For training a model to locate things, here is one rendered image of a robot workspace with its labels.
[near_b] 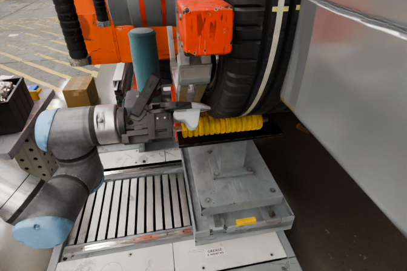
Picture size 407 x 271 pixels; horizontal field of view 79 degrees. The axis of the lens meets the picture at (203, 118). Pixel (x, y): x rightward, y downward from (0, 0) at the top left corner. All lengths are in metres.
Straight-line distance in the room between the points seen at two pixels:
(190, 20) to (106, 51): 0.88
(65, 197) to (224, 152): 0.56
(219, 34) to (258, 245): 0.80
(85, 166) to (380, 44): 0.58
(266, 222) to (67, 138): 0.70
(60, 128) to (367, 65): 0.53
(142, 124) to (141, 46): 0.33
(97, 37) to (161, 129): 0.74
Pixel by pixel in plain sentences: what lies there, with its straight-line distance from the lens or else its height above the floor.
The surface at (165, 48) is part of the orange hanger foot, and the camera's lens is 1.21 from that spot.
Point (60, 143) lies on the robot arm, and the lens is 0.60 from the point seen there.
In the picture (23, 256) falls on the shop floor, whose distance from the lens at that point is 1.26.
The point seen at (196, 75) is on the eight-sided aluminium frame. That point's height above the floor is 0.74.
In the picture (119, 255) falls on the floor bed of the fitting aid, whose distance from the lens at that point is 1.02.
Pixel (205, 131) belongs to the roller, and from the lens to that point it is 0.73.
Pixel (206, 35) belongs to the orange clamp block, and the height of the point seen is 0.85.
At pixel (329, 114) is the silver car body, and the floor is 0.79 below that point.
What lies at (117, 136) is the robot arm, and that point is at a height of 0.62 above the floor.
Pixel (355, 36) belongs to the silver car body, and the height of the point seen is 0.88.
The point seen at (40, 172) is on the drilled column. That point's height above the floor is 0.18.
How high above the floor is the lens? 0.95
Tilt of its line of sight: 34 degrees down
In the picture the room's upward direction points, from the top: straight up
